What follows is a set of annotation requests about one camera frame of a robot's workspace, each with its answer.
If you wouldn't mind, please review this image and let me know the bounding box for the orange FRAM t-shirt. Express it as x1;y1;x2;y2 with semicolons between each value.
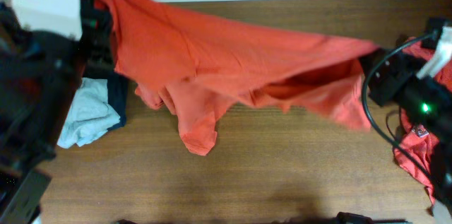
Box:
95;0;377;155

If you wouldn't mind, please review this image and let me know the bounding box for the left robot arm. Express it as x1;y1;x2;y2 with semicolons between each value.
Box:
1;0;114;223

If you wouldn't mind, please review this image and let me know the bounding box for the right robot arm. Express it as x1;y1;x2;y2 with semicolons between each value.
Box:
359;49;451;214

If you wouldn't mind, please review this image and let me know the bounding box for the navy blue folded garment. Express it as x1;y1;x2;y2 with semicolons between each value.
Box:
83;67;129;131

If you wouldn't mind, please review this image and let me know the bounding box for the heathered red printed t-shirt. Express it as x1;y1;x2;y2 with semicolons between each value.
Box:
393;42;439;204

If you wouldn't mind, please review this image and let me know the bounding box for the light grey crumpled garment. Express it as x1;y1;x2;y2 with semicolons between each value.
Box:
57;78;120;148

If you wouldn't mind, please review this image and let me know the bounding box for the right black cable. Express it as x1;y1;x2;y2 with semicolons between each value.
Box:
361;31;442;186

